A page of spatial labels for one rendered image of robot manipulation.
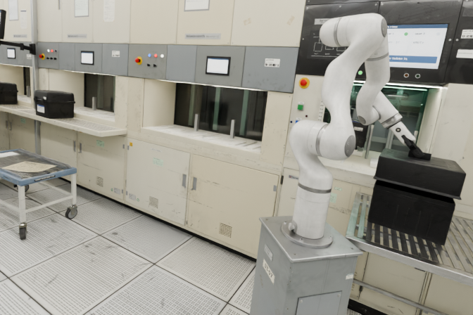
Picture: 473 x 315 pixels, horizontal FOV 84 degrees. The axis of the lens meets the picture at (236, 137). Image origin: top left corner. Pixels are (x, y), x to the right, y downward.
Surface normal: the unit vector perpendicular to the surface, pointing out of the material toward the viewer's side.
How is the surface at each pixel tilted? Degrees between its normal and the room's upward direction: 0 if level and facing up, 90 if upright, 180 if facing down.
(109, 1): 90
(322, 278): 90
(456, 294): 90
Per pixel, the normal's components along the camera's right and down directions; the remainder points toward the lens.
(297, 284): 0.29, 0.20
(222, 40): -0.47, 0.11
